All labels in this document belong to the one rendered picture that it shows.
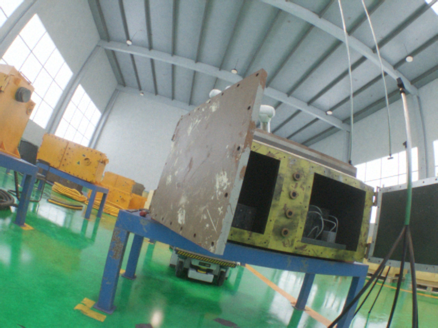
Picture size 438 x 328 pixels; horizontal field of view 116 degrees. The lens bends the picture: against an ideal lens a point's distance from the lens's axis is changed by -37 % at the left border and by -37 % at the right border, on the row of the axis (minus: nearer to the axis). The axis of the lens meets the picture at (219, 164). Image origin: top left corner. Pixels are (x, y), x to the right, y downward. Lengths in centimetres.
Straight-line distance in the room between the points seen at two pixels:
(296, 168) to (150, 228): 92
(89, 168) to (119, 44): 1149
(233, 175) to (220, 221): 12
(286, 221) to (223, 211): 80
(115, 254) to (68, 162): 333
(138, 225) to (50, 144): 376
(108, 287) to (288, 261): 107
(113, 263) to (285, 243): 99
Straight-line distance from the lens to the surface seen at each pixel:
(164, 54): 1369
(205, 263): 235
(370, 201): 178
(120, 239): 125
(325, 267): 156
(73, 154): 439
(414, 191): 159
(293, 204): 132
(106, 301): 139
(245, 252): 126
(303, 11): 929
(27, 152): 383
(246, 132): 59
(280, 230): 129
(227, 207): 54
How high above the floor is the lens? 75
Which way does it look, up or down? 14 degrees up
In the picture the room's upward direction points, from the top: 16 degrees clockwise
